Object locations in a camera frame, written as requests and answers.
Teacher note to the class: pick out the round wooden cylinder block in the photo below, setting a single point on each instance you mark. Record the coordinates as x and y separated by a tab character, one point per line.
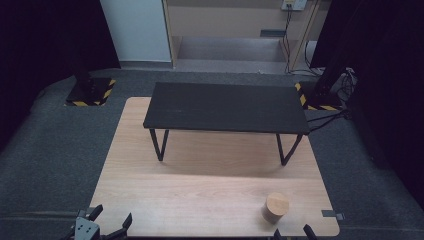
275	207

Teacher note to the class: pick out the black stand with striped base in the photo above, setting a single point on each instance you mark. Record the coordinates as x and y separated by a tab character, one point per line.
89	90
325	90

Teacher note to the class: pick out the grey table edge clamp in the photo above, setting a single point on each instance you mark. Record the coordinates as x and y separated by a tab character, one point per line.
331	214

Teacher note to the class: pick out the white wall power outlet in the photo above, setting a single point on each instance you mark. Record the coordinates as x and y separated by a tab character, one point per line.
294	4

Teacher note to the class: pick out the black low shelf with legs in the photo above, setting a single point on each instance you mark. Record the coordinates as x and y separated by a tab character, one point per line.
226	107

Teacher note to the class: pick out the grey label on cabinet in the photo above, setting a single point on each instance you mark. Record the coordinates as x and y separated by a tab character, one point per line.
272	33

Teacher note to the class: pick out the white panel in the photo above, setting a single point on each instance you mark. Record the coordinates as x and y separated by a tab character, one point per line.
136	30

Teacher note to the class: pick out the dark curtain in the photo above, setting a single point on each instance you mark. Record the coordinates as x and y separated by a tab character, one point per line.
43	43
386	83

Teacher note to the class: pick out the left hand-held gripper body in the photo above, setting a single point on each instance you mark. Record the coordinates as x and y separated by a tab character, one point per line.
86	229

